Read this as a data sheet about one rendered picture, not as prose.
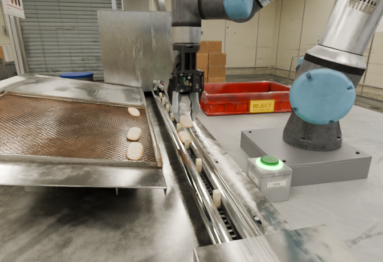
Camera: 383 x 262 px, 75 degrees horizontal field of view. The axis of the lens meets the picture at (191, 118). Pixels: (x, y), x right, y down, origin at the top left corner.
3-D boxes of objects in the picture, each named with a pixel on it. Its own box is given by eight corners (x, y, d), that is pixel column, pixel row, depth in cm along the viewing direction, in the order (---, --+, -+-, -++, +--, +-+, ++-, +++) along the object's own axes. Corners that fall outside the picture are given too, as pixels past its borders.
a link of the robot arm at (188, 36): (169, 27, 66) (199, 28, 67) (169, 45, 67) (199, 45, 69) (173, 26, 59) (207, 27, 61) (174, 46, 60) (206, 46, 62)
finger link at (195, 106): (195, 126, 68) (190, 94, 65) (191, 119, 74) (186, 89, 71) (206, 124, 69) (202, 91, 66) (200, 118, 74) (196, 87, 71)
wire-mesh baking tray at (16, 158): (162, 168, 54) (163, 162, 54) (-140, 155, 41) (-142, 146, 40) (147, 109, 101) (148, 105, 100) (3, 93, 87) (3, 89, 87)
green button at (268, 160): (282, 169, 53) (282, 162, 52) (265, 171, 52) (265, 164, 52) (272, 160, 57) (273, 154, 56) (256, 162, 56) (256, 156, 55)
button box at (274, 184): (289, 215, 54) (296, 170, 51) (256, 221, 53) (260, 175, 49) (269, 194, 62) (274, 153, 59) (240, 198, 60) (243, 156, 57)
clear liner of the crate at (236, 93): (304, 111, 119) (306, 91, 116) (204, 116, 112) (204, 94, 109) (271, 96, 151) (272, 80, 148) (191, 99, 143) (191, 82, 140)
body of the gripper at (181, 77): (175, 95, 63) (174, 45, 59) (170, 89, 71) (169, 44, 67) (204, 94, 64) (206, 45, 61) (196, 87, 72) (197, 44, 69)
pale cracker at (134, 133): (139, 141, 66) (139, 137, 66) (124, 139, 65) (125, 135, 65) (142, 129, 76) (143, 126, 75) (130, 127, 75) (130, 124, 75)
